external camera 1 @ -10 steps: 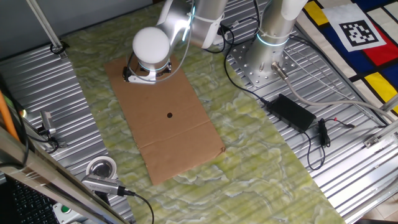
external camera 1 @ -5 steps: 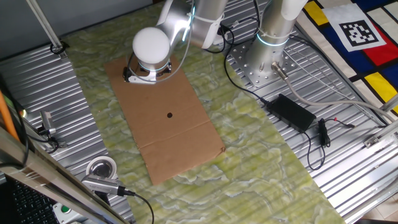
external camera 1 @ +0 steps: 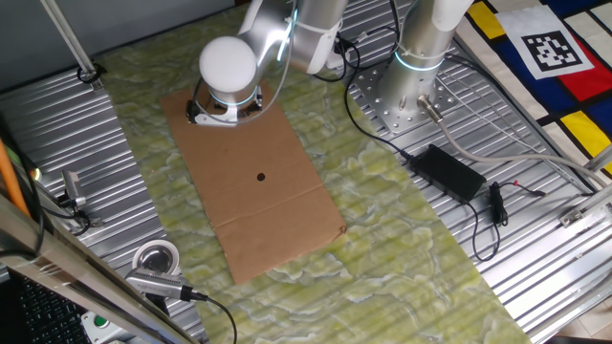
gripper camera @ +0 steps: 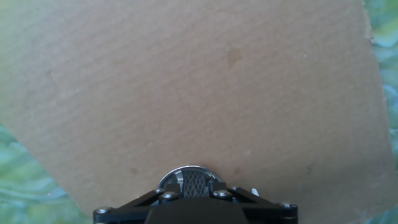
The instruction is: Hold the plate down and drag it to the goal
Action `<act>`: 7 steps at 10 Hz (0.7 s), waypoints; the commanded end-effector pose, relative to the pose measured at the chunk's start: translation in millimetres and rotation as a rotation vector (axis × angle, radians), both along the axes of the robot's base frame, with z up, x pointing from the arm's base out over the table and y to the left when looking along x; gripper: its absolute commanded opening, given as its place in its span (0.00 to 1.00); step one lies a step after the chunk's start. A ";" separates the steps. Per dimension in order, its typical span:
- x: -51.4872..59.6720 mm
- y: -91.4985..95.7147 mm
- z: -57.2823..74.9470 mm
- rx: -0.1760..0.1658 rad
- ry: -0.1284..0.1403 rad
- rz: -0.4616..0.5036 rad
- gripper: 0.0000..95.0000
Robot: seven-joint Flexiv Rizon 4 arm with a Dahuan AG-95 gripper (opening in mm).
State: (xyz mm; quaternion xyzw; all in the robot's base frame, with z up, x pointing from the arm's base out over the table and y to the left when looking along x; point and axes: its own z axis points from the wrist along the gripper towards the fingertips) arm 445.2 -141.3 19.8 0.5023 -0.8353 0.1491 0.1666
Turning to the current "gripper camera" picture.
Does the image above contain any brown cardboard sheet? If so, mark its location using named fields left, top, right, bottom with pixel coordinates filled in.
left=0, top=0, right=398, bottom=224

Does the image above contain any green marble pattern mat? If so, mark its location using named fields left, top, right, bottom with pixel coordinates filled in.
left=0, top=0, right=398, bottom=224

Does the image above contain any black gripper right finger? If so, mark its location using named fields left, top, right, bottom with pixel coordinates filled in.
left=207, top=180, right=299, bottom=224

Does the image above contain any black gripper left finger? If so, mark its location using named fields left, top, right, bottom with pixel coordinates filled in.
left=92, top=182, right=183, bottom=224

